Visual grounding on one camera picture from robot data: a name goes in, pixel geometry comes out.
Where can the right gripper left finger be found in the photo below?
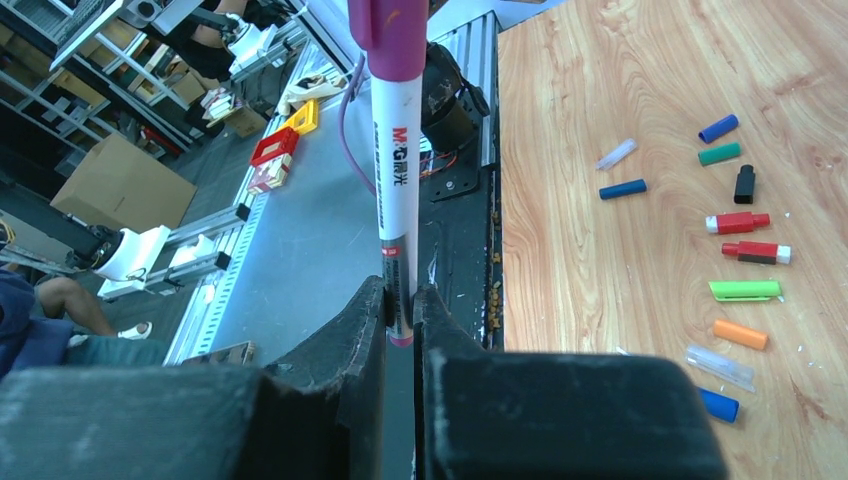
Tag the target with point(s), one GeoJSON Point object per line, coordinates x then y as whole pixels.
{"type": "Point", "coordinates": [314, 413]}

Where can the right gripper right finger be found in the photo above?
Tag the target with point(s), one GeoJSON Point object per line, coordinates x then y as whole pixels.
{"type": "Point", "coordinates": [484, 414]}

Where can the light green pen cap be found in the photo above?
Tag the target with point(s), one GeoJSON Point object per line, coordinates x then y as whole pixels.
{"type": "Point", "coordinates": [745, 291]}

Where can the orange pen cap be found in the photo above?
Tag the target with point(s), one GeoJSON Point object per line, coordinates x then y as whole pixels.
{"type": "Point", "coordinates": [739, 334]}

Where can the dark blue pen cap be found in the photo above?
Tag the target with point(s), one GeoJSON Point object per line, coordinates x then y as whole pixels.
{"type": "Point", "coordinates": [632, 187]}

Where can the red pen cap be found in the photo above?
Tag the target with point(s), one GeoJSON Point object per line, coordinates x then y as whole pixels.
{"type": "Point", "coordinates": [736, 223]}

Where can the black pen cap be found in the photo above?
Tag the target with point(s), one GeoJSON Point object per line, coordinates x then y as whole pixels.
{"type": "Point", "coordinates": [745, 184]}

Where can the purple pen cap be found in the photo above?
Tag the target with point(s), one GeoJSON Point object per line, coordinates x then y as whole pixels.
{"type": "Point", "coordinates": [718, 129]}

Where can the purple capped pen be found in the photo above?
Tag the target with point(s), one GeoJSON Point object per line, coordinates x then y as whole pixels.
{"type": "Point", "coordinates": [393, 36]}

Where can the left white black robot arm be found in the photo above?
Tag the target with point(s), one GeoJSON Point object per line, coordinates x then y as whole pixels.
{"type": "Point", "coordinates": [444, 121]}

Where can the red yellow toy frames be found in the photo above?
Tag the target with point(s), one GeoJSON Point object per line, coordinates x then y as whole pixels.
{"type": "Point", "coordinates": [272, 157]}

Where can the seated person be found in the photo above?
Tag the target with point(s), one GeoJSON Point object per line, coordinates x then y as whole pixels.
{"type": "Point", "coordinates": [59, 322]}

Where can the cardboard box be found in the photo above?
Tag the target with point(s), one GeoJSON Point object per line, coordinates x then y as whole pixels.
{"type": "Point", "coordinates": [119, 185]}

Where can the slotted cable duct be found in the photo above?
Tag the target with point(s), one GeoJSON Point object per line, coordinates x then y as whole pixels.
{"type": "Point", "coordinates": [205, 311]}

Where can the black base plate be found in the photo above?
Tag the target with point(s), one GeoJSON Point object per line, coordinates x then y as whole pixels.
{"type": "Point", "coordinates": [460, 235]}

